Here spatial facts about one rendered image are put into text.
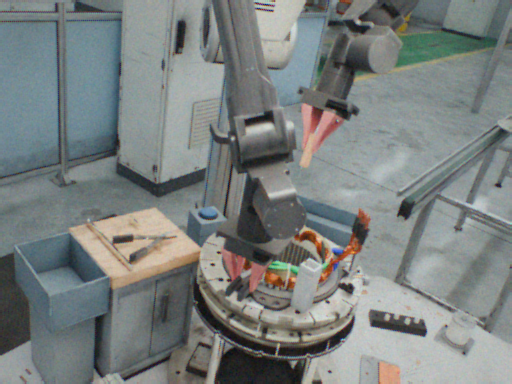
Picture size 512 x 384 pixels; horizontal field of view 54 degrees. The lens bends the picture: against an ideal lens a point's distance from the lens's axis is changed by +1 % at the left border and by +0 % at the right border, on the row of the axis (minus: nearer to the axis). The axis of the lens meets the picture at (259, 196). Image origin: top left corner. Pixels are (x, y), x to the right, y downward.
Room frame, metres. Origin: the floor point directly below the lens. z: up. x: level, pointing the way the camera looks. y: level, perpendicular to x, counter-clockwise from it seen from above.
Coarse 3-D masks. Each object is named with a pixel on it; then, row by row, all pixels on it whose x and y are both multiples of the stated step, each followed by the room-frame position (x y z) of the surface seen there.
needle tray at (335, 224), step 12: (312, 204) 1.17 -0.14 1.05; (324, 204) 1.16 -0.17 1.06; (312, 216) 1.15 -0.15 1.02; (324, 216) 1.16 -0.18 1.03; (336, 216) 1.15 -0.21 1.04; (348, 216) 1.14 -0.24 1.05; (312, 228) 1.06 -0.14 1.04; (324, 228) 1.05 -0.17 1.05; (336, 228) 1.04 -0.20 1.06; (348, 228) 1.13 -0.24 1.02; (336, 240) 1.04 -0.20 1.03; (348, 240) 1.03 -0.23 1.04
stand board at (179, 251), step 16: (96, 224) 0.87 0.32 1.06; (112, 224) 0.88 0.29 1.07; (128, 224) 0.89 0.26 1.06; (144, 224) 0.90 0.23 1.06; (160, 224) 0.91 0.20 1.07; (80, 240) 0.80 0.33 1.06; (96, 240) 0.81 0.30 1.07; (144, 240) 0.84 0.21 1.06; (176, 240) 0.86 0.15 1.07; (96, 256) 0.76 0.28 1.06; (112, 256) 0.77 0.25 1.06; (128, 256) 0.78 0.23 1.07; (144, 256) 0.79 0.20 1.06; (160, 256) 0.80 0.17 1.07; (176, 256) 0.81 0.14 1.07; (192, 256) 0.83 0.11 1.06; (112, 272) 0.72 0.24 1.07; (128, 272) 0.73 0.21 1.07; (144, 272) 0.75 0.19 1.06; (160, 272) 0.78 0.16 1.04; (112, 288) 0.70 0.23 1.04
